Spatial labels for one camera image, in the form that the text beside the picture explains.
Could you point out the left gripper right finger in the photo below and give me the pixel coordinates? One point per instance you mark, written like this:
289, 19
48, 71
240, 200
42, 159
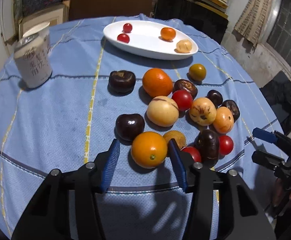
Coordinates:
183, 167

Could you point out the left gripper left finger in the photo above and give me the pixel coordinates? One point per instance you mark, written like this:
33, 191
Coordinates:
106, 163

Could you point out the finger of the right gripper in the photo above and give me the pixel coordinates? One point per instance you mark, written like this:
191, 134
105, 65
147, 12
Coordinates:
268, 160
271, 137

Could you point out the red cherry tomato front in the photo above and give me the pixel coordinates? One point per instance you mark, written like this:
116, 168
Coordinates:
193, 152

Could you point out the red cherry tomato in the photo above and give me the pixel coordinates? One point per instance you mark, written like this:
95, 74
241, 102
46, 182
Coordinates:
193, 152
123, 38
127, 28
226, 145

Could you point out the brown kiwi fruit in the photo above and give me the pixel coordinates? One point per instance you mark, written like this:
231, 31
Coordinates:
178, 136

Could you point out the dark mangosteen front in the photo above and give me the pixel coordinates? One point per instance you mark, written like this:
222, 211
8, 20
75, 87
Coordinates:
207, 143

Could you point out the small orange yellow citrus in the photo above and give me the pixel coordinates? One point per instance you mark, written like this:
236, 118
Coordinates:
149, 150

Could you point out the dark shiny plum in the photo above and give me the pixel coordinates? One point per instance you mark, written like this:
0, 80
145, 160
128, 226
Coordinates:
129, 126

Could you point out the peach colored streaked fruit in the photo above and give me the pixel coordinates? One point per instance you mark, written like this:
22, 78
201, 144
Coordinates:
224, 120

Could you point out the cream fruit purple streaks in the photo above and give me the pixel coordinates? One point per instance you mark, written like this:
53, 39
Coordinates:
202, 111

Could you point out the cream pepino melon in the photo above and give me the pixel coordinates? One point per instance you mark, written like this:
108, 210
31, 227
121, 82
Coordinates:
162, 111

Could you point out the small dark plum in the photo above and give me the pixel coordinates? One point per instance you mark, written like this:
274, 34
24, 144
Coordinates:
215, 97

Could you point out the green-yellow small fruit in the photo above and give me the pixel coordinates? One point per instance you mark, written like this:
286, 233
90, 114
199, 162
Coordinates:
197, 72

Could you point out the right hand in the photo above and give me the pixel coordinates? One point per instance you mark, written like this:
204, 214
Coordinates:
278, 193

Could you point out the black bag on floor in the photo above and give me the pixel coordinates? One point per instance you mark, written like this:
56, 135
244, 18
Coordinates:
277, 93

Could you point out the large red tomato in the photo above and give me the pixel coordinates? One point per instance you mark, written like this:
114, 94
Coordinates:
183, 99

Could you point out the dark mangosteen brown top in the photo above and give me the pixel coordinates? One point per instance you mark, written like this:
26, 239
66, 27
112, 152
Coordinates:
183, 84

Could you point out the blue checked tablecloth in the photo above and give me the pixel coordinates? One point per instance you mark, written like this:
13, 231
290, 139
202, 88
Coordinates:
71, 118

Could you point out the dark purple mangosteen left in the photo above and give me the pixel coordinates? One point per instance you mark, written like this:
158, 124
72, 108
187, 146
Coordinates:
122, 81

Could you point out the large orange mandarin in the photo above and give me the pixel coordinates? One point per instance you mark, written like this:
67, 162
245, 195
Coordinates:
157, 83

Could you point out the window with grille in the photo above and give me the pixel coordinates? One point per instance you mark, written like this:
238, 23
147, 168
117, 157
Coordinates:
280, 36

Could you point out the cream fruit on plate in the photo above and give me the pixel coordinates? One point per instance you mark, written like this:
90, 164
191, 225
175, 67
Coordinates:
184, 46

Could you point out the white oval plate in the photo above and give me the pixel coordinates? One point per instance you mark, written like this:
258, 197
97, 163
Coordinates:
146, 41

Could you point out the brick pattern paper sheet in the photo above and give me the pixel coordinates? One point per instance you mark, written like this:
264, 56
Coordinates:
252, 20

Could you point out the small orange on plate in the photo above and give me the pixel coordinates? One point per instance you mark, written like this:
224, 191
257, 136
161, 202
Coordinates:
168, 34

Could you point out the black chair back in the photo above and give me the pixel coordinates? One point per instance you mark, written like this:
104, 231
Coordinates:
199, 15

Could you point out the white beverage can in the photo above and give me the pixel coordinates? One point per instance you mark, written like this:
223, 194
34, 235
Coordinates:
31, 59

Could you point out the red cherry tomato on plate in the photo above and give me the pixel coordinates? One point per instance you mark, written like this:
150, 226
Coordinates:
127, 28

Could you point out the white paper cup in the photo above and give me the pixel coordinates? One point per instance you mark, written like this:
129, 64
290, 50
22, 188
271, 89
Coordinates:
43, 30

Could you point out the framed picture beige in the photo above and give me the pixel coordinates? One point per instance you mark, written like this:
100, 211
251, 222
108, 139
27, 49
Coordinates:
56, 14

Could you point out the brown wooden board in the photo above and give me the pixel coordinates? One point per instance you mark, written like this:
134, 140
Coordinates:
80, 9

